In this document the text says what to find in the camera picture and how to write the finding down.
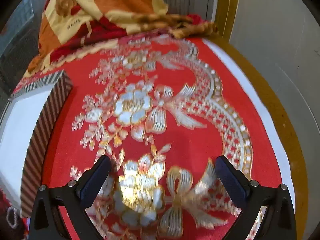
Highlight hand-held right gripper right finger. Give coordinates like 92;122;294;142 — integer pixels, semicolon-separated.
214;155;300;240

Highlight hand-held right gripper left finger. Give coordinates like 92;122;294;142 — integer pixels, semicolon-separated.
29;155;112;240

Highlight striped storage box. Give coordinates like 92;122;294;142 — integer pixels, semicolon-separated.
0;70;73;218

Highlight red floral embroidered bedspread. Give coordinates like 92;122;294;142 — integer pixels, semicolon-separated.
10;34;283;240

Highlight orange and cream patterned quilt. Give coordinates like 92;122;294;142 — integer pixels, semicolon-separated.
26;0;218;74

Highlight white bead bracelet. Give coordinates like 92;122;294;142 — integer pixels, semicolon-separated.
6;207;19;229

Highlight yellow wooden bed frame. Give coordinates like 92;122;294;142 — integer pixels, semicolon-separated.
207;35;309;220

